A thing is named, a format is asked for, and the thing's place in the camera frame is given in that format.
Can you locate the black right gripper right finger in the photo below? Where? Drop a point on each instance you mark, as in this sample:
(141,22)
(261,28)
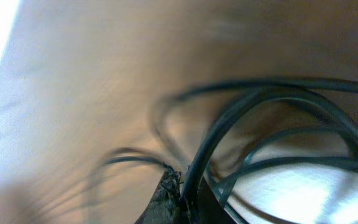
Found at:
(208,208)

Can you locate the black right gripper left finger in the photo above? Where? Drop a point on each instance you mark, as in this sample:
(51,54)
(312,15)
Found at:
(163,207)

